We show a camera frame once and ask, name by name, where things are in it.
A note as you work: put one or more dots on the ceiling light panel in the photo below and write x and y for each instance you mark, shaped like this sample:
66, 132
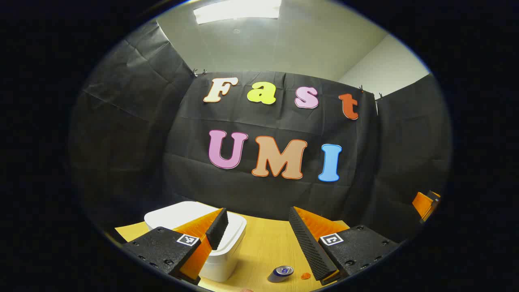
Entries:
237, 11

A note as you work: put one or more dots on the white desktop garbage bin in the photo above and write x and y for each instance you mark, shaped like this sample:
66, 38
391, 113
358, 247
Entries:
227, 261

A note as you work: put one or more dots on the black backdrop cloth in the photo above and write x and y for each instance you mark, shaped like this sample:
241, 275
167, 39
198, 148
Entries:
243, 194

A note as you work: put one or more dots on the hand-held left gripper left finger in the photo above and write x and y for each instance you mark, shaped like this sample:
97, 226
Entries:
217, 229

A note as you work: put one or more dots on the wooden desktop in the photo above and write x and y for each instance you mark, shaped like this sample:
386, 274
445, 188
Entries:
263, 247

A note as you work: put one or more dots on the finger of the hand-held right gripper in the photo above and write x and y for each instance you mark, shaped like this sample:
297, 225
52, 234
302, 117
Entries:
422, 204

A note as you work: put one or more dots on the blue pop can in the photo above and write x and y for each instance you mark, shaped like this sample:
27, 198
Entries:
279, 274

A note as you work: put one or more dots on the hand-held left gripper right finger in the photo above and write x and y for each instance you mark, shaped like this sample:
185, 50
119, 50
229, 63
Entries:
310, 247

